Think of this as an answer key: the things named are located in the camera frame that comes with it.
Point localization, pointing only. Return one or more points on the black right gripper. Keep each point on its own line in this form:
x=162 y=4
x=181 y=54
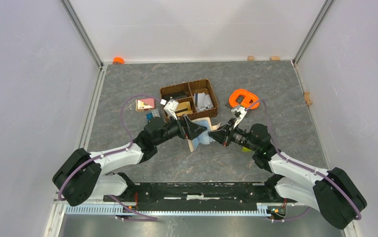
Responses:
x=223 y=137

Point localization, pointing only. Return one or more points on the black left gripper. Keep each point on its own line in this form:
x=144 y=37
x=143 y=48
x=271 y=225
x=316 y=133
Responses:
x=192 y=130

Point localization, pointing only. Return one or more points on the beige leather card holder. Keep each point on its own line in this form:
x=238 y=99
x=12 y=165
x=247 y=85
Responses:
x=204 y=138

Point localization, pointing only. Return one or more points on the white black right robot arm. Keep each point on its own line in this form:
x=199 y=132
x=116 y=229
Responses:
x=331 y=192

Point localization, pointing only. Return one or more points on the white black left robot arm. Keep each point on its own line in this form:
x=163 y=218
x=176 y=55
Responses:
x=84 y=175

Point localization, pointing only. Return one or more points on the yellow cards in basket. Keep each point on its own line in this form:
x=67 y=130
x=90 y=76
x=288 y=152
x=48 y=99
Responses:
x=184 y=108

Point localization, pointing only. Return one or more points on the silver cards in basket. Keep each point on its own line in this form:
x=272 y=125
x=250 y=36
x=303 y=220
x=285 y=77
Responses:
x=203 y=102

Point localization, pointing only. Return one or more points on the black cards in basket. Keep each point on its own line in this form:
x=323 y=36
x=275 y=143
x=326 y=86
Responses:
x=175 y=96

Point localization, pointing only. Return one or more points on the playing card box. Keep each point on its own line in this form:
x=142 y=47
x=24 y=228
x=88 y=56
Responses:
x=145 y=104

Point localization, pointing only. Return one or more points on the lime green toy brick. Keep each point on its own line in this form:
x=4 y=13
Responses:
x=246 y=150

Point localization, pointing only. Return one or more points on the brown woven divided basket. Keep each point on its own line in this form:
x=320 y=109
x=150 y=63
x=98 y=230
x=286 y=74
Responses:
x=190 y=88

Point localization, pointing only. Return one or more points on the grey toy brick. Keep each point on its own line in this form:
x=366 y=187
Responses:
x=155 y=113

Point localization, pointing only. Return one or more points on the blue toy brick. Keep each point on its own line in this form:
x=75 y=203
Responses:
x=149 y=116

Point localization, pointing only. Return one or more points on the wooden block left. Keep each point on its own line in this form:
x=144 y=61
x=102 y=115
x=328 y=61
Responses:
x=250 y=58

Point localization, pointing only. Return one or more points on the wooden block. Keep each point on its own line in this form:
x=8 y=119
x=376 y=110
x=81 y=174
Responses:
x=250 y=58
x=275 y=58

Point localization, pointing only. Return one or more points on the wooden block right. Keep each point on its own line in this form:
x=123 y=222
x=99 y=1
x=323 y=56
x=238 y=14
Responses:
x=275 y=58

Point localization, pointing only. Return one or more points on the curved wooden piece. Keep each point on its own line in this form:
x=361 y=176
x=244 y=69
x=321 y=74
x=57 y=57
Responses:
x=307 y=98

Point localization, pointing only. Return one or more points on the orange round cap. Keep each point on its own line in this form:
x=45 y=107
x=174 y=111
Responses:
x=118 y=60

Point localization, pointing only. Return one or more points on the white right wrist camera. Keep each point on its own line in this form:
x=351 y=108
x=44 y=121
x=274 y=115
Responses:
x=239 y=112

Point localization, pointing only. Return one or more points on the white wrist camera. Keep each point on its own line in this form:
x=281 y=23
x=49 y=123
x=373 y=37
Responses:
x=239 y=112
x=170 y=107

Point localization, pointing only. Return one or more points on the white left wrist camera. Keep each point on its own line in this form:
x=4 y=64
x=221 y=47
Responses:
x=170 y=107

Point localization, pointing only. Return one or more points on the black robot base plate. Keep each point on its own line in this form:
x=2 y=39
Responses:
x=199 y=196

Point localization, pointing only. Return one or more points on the aluminium frame rail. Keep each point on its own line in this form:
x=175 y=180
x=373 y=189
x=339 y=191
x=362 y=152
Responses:
x=208 y=197

